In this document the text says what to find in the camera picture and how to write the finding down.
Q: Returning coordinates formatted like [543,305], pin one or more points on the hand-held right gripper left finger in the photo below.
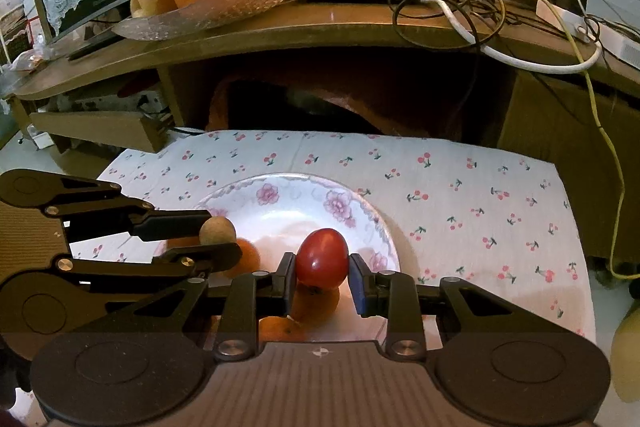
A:
[288,277]

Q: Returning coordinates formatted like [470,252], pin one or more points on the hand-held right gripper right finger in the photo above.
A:
[356,279]

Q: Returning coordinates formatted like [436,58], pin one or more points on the red tomato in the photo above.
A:
[322,257]

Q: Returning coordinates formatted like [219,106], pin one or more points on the white power strip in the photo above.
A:
[565,19]

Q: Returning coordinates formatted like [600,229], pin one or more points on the wooden keyboard tray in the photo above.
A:
[90,129]

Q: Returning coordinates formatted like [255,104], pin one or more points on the yellow trash bin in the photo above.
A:
[627,357]

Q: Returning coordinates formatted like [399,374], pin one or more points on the glass fruit dish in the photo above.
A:
[220,12]

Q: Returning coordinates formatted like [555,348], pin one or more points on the brown kiwi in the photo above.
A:
[218,231]

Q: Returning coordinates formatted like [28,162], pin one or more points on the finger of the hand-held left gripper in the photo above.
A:
[210,257]
[170,224]

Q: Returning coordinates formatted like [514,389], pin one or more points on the cherry print tablecloth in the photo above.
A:
[450,217]

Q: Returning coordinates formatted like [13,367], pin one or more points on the white floral plate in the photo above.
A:
[280,222]

